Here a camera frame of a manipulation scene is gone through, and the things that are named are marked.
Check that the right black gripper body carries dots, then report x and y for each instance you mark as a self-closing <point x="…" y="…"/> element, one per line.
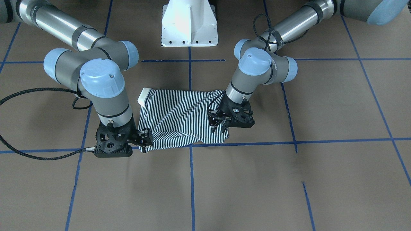
<point x="131" y="133"/>

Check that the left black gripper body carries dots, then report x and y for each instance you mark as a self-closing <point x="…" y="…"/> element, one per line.
<point x="225" y="108"/>

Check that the navy white striped polo shirt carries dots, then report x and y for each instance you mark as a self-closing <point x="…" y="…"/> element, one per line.
<point x="178" y="118"/>

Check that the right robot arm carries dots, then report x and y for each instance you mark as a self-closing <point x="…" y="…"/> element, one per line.
<point x="93" y="71"/>

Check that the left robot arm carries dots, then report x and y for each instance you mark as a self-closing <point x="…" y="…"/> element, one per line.
<point x="258" y="63"/>

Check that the brown table mat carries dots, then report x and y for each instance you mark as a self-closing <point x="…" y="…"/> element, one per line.
<point x="330" y="150"/>

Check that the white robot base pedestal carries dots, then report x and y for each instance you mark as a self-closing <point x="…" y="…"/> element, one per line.
<point x="189" y="23"/>

